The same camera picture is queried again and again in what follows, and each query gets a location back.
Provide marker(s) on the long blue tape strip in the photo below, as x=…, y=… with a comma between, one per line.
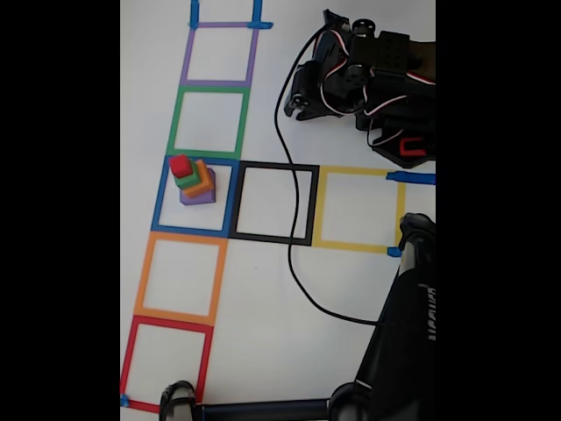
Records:
x=416, y=178

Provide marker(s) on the yellow square frame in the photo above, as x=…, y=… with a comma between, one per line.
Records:
x=350, y=170

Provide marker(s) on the black square frame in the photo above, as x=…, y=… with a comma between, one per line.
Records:
x=271, y=166

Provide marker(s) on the small blue tape piece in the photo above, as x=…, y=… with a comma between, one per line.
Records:
x=393, y=251
x=125, y=400

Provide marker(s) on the blue square frame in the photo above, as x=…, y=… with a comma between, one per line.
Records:
x=158, y=197

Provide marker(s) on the orange square frame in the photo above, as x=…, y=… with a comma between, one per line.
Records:
x=142, y=280

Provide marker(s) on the purple square frame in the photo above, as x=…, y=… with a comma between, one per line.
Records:
x=186, y=57

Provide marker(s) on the small red cube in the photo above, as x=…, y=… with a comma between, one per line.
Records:
x=179, y=166

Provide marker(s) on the orange square block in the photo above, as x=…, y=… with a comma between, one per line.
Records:
x=202, y=186

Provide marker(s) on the purple square block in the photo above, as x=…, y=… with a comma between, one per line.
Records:
x=199, y=201

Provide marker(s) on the red square frame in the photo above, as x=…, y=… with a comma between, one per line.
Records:
x=128, y=359

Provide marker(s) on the green cube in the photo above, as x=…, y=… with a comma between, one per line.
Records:
x=188, y=180

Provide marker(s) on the black tripod stand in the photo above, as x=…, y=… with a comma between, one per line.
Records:
x=394, y=351

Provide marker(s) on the green square frame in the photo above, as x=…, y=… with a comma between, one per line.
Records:
x=173, y=127

